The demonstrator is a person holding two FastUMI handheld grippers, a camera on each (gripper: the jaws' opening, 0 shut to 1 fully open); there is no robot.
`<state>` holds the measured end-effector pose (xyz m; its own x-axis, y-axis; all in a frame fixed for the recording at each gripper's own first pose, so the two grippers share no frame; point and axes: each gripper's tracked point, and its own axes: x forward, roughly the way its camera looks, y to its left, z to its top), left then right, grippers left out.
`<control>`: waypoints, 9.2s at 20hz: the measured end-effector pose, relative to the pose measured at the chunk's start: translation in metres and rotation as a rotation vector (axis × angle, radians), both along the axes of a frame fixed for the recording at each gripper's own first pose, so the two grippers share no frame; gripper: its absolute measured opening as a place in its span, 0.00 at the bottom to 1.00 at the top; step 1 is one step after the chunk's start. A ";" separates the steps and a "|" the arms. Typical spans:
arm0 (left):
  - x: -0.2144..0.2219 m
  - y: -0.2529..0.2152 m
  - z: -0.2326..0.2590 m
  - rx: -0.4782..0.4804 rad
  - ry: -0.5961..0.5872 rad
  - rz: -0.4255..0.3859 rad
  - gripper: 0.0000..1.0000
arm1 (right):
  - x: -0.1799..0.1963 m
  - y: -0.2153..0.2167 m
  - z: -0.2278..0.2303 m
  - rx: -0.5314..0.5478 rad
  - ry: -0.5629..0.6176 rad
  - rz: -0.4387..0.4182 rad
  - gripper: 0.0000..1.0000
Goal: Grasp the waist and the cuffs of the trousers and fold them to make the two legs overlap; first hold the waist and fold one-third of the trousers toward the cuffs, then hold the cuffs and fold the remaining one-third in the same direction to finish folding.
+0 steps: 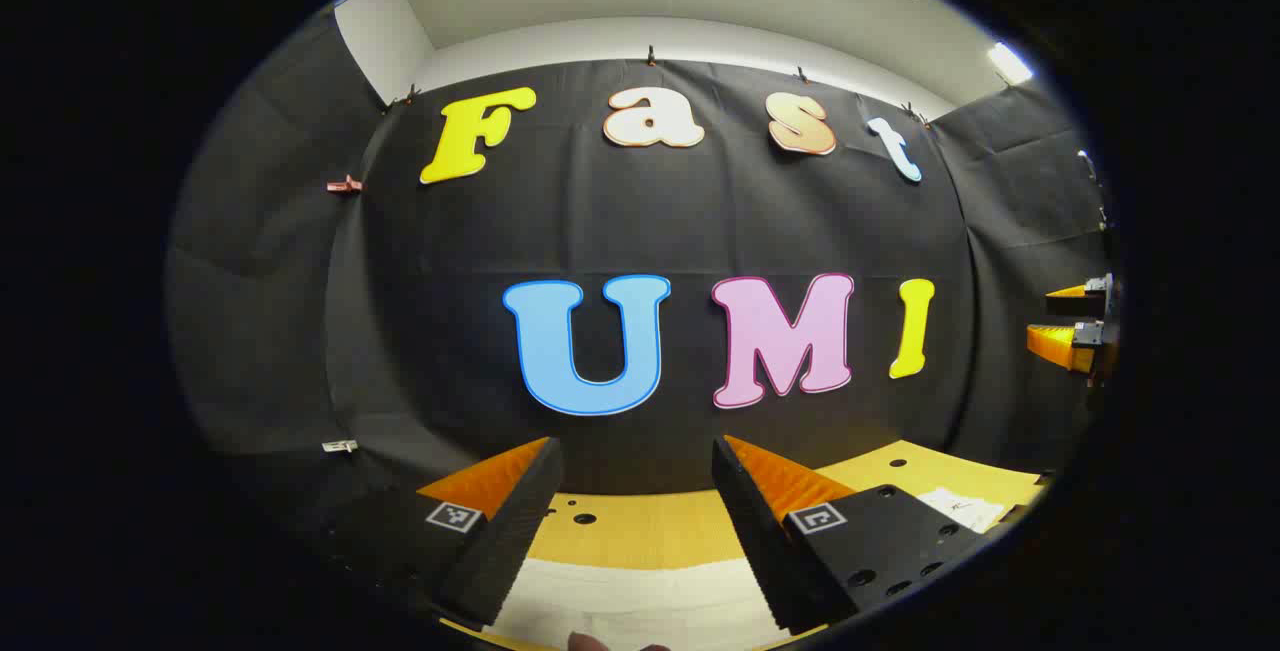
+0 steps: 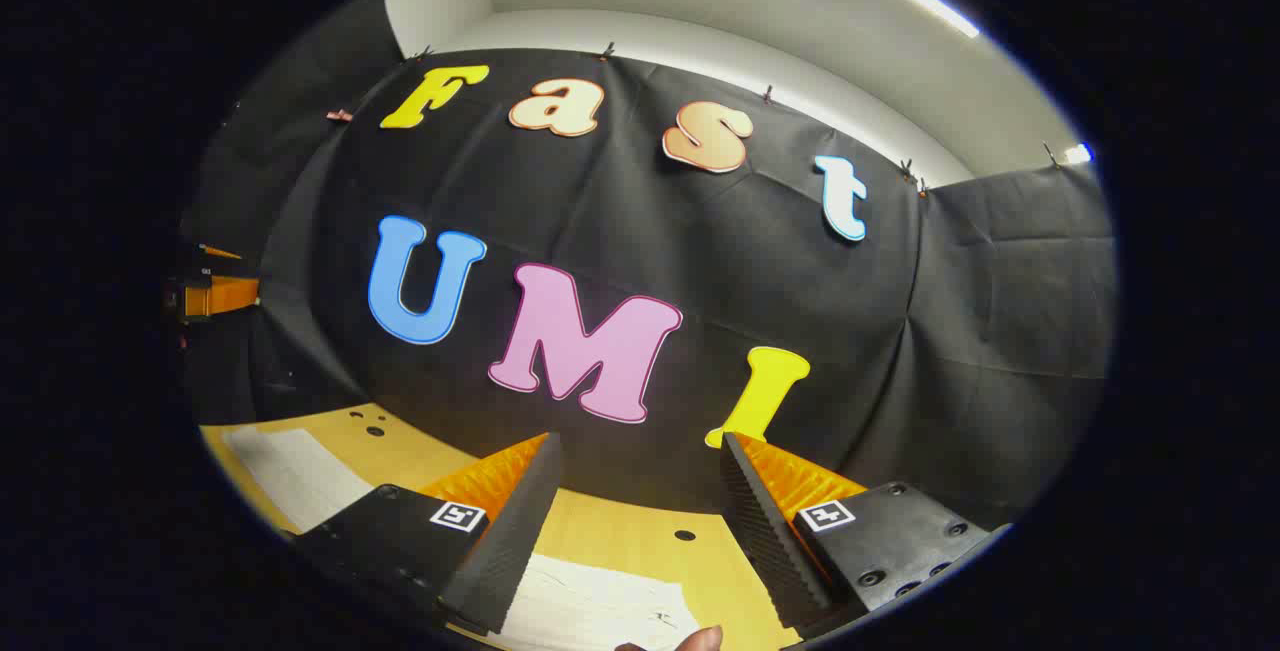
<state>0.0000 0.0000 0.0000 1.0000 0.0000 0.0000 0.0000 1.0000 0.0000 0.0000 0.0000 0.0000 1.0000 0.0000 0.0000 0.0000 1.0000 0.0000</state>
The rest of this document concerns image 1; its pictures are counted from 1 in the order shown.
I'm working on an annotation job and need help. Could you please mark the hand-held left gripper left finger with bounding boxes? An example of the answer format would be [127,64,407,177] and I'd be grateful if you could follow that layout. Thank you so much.
[295,436,564,630]

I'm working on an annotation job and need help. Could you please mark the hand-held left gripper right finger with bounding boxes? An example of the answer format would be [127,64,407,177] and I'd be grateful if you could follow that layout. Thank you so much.
[712,435,986,635]

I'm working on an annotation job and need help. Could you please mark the white paper sheet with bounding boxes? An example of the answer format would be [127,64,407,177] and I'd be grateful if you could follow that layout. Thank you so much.
[915,486,1006,534]

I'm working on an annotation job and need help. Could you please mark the ceiling light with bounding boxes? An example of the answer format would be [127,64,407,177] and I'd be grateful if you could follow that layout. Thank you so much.
[988,41,1034,87]

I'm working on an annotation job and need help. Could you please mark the black backdrop cloth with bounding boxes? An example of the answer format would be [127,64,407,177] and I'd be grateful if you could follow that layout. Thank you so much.
[165,6,1116,532]

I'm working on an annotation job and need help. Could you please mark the white jeans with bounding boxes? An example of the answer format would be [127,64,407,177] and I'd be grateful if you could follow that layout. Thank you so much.
[485,556,791,651]

